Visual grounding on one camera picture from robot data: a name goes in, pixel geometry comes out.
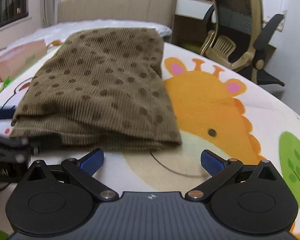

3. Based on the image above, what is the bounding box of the brown polka dot dress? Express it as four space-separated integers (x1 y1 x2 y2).
10 28 182 151

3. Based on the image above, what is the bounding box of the colourful cartoon play mat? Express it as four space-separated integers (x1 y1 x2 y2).
0 36 300 240

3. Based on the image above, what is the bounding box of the pink cardboard box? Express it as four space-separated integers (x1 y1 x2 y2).
0 40 47 82

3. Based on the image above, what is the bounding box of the beige mesh office chair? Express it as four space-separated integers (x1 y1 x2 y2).
200 0 285 86

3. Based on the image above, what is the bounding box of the white desk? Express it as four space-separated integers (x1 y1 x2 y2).
175 0 213 20

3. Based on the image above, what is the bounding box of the beige upholstered headboard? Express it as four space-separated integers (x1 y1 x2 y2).
57 0 177 28

